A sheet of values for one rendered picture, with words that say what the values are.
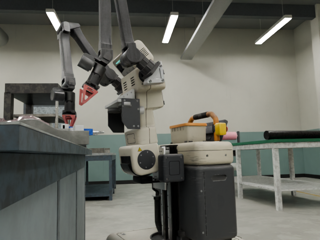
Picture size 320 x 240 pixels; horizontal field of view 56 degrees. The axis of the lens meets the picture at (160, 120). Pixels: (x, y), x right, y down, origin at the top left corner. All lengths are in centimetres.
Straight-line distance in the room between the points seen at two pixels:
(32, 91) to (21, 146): 537
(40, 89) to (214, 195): 457
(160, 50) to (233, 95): 239
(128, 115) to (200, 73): 716
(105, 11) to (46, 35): 743
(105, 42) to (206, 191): 89
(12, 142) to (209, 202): 130
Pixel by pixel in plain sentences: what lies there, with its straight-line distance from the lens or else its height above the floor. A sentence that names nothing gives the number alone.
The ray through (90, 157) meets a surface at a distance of 530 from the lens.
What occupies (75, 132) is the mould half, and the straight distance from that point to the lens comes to 125.
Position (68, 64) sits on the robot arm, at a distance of 183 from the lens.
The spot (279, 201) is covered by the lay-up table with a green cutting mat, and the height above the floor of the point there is 11.
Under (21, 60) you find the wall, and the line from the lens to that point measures 892.
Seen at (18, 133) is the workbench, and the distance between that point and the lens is 44.
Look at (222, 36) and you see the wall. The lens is 919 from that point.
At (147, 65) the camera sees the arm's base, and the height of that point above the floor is 119.
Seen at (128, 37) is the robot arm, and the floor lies 133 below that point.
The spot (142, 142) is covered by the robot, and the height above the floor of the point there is 82.
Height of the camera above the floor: 75
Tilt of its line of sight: 6 degrees up
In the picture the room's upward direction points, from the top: 2 degrees counter-clockwise
